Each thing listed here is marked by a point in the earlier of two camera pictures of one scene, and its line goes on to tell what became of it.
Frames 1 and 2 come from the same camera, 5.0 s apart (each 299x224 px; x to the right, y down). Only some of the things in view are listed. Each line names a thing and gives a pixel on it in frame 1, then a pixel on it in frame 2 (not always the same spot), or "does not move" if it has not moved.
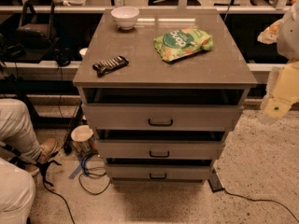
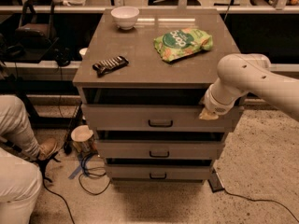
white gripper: x=289 y=40 -> x=215 y=105
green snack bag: x=182 y=42 does not move
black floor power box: x=215 y=182 does not move
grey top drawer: x=161 y=117 does not move
